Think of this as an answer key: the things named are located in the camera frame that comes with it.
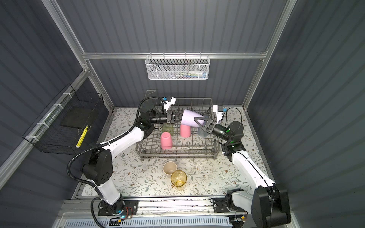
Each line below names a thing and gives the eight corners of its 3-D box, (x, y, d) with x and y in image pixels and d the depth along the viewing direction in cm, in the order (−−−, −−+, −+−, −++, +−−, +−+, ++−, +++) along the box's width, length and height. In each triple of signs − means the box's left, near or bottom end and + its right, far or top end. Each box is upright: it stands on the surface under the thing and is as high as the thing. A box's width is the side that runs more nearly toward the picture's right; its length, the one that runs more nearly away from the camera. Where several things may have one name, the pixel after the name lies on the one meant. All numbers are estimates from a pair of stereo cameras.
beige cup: (159, 174, 87) (157, 168, 79) (167, 164, 91) (165, 157, 83) (169, 180, 84) (167, 175, 76) (176, 170, 88) (175, 163, 81)
